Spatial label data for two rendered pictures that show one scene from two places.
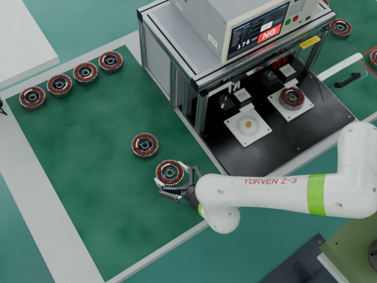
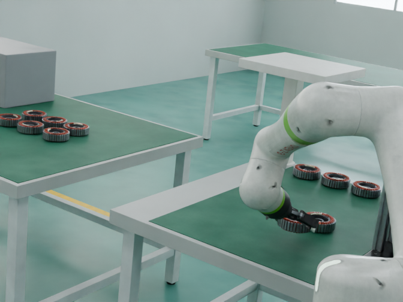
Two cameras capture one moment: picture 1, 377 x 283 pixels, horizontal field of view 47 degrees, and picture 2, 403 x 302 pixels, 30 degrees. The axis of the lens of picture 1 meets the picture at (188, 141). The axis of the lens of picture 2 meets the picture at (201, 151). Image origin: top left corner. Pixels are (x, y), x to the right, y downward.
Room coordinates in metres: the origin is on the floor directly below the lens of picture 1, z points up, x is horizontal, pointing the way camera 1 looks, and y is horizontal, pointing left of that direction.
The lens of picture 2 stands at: (-0.29, -1.92, 1.66)
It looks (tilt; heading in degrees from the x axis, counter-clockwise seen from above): 16 degrees down; 72
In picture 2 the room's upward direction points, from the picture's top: 6 degrees clockwise
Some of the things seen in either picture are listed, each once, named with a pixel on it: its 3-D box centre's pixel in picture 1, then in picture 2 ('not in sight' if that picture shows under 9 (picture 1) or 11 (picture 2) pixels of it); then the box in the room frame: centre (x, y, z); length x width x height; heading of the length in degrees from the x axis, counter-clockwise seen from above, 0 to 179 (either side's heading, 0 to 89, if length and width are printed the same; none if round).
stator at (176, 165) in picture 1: (169, 173); (295, 222); (0.70, 0.06, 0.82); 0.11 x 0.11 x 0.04
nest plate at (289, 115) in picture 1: (290, 101); not in sight; (1.12, -0.44, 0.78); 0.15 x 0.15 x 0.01; 37
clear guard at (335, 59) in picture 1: (321, 55); not in sight; (1.17, -0.51, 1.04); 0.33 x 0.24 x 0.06; 37
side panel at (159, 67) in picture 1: (159, 64); not in sight; (1.16, 0.15, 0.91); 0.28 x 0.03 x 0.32; 37
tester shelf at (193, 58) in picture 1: (237, 15); not in sight; (1.30, -0.15, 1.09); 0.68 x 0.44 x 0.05; 127
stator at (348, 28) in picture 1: (339, 28); not in sight; (1.59, -0.72, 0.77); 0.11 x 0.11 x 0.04
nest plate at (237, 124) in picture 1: (247, 126); not in sight; (0.97, -0.25, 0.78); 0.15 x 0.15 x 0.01; 37
